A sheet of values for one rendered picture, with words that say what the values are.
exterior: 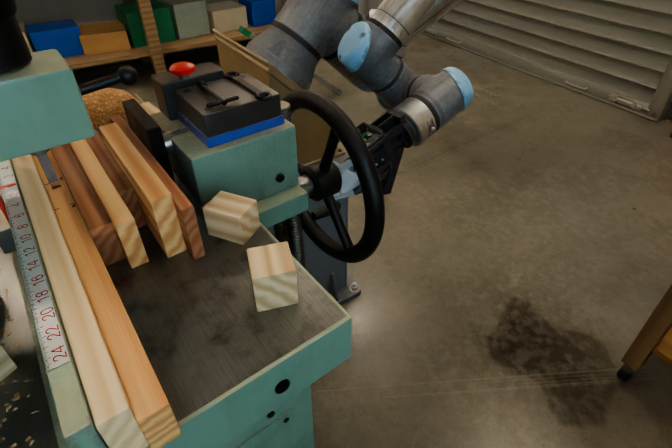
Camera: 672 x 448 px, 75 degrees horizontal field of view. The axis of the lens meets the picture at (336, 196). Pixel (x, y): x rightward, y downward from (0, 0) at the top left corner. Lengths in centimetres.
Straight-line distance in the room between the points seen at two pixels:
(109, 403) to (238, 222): 20
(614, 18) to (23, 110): 319
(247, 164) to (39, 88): 21
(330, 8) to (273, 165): 66
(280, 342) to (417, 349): 113
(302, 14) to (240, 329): 88
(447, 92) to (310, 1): 43
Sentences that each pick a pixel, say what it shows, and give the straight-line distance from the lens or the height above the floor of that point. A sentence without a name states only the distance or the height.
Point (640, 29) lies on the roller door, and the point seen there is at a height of 46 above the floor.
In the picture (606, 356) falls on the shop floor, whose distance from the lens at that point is 167.
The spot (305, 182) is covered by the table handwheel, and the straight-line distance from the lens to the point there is 68.
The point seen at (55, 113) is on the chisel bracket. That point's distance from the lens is 48.
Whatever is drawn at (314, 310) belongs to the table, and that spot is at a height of 90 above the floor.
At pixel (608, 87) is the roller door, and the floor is 9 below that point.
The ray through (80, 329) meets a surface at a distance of 37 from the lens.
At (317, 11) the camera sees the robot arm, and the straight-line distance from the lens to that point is 114.
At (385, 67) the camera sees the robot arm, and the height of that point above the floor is 89.
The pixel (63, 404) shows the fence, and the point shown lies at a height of 96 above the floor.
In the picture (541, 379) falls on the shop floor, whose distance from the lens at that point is 154.
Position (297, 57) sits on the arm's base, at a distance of 112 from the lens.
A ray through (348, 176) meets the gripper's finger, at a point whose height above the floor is 76.
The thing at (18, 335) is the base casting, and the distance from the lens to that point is 61.
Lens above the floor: 121
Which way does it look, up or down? 36 degrees down
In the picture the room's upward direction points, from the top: straight up
